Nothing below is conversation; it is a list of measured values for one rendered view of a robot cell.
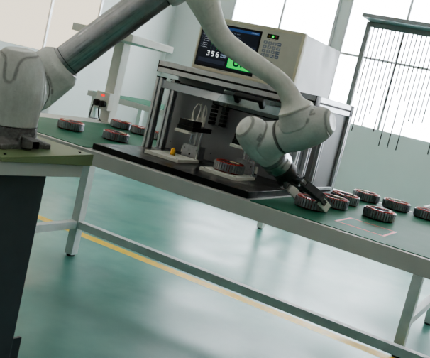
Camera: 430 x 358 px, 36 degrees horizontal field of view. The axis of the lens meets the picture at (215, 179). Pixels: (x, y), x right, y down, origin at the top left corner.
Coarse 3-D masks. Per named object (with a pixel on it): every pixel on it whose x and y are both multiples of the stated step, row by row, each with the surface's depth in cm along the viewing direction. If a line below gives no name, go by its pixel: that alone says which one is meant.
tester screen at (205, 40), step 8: (232, 32) 251; (240, 32) 250; (248, 32) 248; (208, 40) 256; (248, 40) 248; (256, 40) 246; (200, 48) 258; (208, 48) 256; (216, 48) 254; (256, 48) 246; (208, 56) 256; (224, 56) 253; (208, 64) 256; (224, 64) 253; (248, 72) 248
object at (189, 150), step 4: (184, 144) 261; (188, 144) 260; (192, 144) 263; (184, 148) 261; (188, 148) 260; (192, 148) 259; (196, 148) 258; (200, 148) 258; (204, 148) 261; (184, 152) 261; (188, 152) 260; (192, 152) 259; (196, 152) 258; (200, 152) 259; (188, 156) 260; (192, 156) 259; (200, 156) 260; (200, 160) 261
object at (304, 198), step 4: (296, 196) 219; (300, 196) 218; (304, 196) 222; (308, 196) 223; (296, 200) 218; (300, 200) 217; (304, 200) 215; (308, 200) 215; (312, 200) 216; (296, 204) 218; (300, 204) 216; (304, 204) 215; (308, 204) 215; (312, 204) 215; (316, 204) 215; (304, 208) 216; (308, 208) 215; (312, 208) 215; (316, 208) 215; (320, 208) 215
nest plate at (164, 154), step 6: (150, 150) 248; (156, 150) 252; (162, 156) 242; (168, 156) 241; (174, 156) 245; (180, 156) 250; (186, 156) 254; (180, 162) 241; (186, 162) 244; (192, 162) 248; (198, 162) 252
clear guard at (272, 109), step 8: (224, 96) 224; (232, 96) 224; (256, 96) 225; (216, 104) 222; (224, 104) 221; (232, 104) 221; (240, 104) 220; (248, 104) 219; (256, 104) 218; (272, 104) 217; (280, 104) 216; (248, 112) 217; (256, 112) 216; (264, 112) 215; (272, 112) 214
